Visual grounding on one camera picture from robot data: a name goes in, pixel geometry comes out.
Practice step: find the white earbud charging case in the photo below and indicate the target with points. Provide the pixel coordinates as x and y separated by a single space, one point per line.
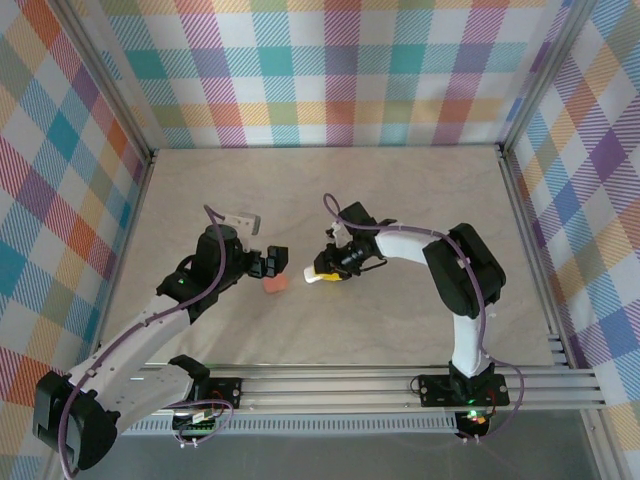
312 276

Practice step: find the orange earbud charging case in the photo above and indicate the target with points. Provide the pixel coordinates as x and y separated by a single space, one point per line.
275 285

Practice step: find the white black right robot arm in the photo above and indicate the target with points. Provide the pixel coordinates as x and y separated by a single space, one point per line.
400 245

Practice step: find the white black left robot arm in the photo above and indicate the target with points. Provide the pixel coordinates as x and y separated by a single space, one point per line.
135 335

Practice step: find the controller board green connector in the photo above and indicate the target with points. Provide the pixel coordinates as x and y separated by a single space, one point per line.
195 427

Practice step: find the grey metal shelf panel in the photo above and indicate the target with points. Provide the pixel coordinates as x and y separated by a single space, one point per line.
325 457

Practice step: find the controller board lit LED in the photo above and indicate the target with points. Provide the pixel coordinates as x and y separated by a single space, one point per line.
472 420

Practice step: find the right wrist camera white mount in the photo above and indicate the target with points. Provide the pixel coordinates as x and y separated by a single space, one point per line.
340 232

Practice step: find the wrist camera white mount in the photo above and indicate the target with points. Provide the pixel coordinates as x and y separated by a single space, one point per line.
340 232
250 222

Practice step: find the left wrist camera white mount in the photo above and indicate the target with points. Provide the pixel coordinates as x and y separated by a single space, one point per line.
250 222

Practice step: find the aluminium table side rail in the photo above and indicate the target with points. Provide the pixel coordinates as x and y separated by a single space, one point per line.
134 210
527 225

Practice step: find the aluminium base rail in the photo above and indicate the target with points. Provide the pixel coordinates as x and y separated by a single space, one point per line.
325 387

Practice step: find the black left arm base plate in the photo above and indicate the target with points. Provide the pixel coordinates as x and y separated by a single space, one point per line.
227 392

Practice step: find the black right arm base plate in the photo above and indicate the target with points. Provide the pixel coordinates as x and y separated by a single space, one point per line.
435 390

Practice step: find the aluminium frame post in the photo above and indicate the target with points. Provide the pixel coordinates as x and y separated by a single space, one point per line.
541 75
115 85

